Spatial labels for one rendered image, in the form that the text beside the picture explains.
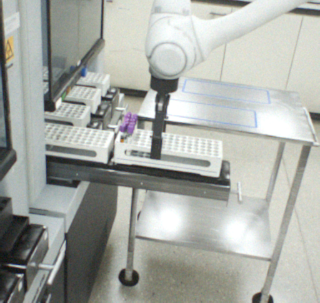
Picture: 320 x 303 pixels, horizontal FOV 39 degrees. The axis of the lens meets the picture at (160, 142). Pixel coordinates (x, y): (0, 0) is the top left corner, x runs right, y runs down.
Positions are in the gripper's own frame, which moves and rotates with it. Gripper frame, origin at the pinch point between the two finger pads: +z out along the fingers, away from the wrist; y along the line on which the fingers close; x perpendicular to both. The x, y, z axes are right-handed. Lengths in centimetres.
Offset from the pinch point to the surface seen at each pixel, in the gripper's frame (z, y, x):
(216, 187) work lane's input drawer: 7.8, -6.8, -17.8
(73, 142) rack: 1.2, -4.3, 23.2
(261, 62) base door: 44, 229, -58
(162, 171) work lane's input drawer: 5.9, -5.3, -2.3
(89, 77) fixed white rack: 1, 46, 31
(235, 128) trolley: 5.6, 27.6, -23.8
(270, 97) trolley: 6, 60, -39
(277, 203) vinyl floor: 88, 108, -65
